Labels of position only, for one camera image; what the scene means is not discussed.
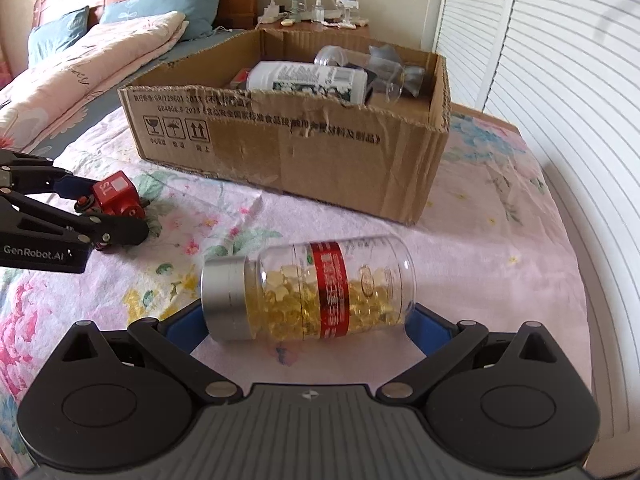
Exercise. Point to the brown cardboard box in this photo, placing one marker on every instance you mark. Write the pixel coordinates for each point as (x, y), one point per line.
(378, 158)

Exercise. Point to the clear plastic jar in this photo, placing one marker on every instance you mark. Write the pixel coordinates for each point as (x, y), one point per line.
(338, 56)

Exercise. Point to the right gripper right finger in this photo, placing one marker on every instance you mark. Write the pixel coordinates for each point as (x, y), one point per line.
(447, 347)

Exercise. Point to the pink folded quilt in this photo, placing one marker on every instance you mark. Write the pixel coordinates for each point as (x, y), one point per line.
(45, 99)

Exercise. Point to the white gadget on stand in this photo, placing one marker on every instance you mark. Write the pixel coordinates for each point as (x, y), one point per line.
(347, 9)

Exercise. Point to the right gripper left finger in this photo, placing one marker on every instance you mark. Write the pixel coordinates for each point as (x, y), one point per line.
(170, 343)

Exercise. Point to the red card case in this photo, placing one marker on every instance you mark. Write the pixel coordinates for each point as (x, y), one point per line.
(239, 81)

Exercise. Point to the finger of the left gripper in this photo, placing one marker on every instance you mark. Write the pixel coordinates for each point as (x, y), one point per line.
(37, 236)
(29, 174)

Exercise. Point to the white louvered closet doors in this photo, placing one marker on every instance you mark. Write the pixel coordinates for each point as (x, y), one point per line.
(566, 73)

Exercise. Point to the floral pink bedsheet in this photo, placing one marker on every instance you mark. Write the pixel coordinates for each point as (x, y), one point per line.
(490, 245)

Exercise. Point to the clear spray bottle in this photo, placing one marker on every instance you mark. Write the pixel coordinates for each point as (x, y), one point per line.
(318, 14)

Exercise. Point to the blue pillow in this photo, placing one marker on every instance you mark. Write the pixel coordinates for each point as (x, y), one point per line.
(56, 36)
(199, 13)

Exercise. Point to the white frosted plastic bottle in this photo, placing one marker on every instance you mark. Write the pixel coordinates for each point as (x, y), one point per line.
(336, 82)

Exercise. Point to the red toy train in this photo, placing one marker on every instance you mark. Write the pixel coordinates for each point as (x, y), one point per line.
(115, 196)

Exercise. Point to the wooden nightstand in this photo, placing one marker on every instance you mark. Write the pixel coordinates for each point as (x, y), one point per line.
(304, 26)

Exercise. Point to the clear jar gold capsules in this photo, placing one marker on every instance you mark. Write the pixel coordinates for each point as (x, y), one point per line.
(312, 290)

